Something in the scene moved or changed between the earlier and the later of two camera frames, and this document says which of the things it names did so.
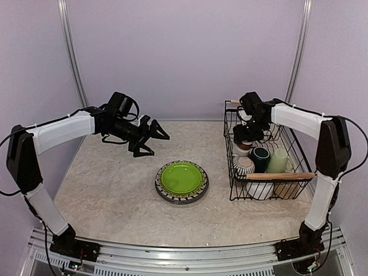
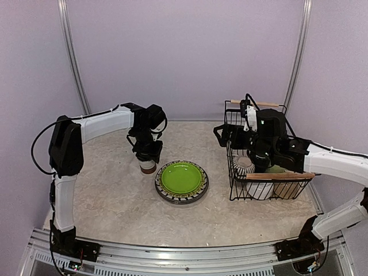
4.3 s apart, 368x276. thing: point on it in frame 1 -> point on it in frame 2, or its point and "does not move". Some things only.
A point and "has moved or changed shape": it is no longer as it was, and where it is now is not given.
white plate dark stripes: (181, 200) does not move
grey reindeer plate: (185, 202) does not move
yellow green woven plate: (177, 194) does not move
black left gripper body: (137, 135) -> (147, 148)
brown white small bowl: (244, 146) has moved or changed shape
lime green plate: (181, 177) does not move
